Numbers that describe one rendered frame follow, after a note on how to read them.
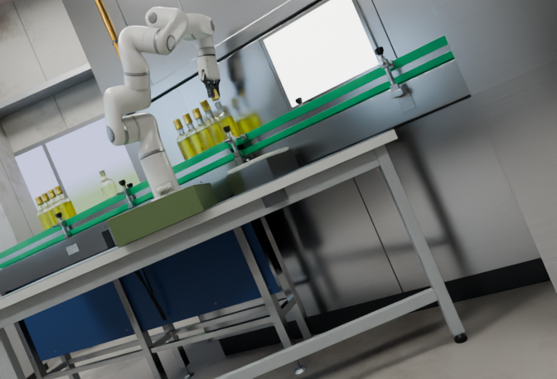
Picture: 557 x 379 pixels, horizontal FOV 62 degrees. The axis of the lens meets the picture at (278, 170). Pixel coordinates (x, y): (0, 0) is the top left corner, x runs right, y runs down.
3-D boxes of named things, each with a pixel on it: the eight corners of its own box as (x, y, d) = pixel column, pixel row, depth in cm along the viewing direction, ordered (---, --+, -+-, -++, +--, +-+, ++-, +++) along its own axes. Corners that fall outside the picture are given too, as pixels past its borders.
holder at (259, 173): (304, 166, 178) (297, 147, 178) (275, 179, 154) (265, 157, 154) (268, 181, 186) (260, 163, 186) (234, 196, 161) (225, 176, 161)
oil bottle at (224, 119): (249, 155, 197) (230, 109, 198) (244, 157, 192) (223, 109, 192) (239, 160, 200) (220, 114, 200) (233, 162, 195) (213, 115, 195)
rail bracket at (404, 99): (417, 106, 159) (390, 46, 159) (409, 109, 144) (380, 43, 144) (404, 112, 161) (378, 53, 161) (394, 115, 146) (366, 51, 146)
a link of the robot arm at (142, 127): (172, 148, 163) (155, 106, 164) (138, 157, 155) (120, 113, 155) (161, 155, 171) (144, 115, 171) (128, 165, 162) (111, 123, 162)
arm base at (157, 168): (184, 189, 155) (167, 146, 155) (147, 203, 153) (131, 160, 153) (186, 190, 170) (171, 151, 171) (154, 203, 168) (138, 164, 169)
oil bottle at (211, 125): (239, 160, 200) (220, 114, 200) (232, 162, 195) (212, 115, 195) (229, 165, 202) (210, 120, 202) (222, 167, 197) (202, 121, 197)
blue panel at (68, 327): (296, 274, 199) (257, 184, 200) (279, 292, 184) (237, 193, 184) (67, 345, 270) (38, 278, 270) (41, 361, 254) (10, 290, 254)
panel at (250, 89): (385, 65, 180) (351, -15, 180) (384, 65, 177) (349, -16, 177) (210, 153, 220) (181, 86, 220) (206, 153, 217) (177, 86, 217)
